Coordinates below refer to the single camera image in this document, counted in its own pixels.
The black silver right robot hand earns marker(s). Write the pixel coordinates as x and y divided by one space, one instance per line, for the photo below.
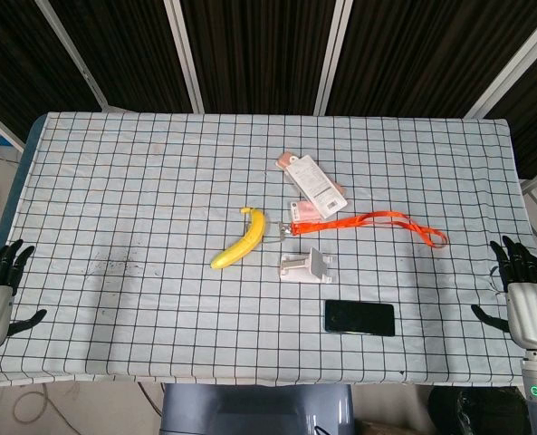
530 312

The black smartphone with blue frame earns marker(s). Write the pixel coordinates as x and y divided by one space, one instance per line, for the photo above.
359 318

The white folding phone stand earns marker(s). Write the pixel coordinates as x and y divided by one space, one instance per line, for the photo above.
305 268

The black plastic bag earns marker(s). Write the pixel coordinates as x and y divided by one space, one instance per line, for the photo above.
476 412

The light blue checked tablecloth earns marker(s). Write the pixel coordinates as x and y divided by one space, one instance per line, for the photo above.
159 294

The small pink white box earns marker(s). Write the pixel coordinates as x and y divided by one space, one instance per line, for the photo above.
305 212

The white printed package card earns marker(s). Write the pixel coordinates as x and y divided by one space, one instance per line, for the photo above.
315 186

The yellow banana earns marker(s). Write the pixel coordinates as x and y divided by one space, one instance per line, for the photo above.
249 238

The blue grey robot torso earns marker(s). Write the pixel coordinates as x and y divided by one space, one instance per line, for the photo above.
254 410

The pink case under package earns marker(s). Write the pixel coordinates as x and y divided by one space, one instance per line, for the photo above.
284 161

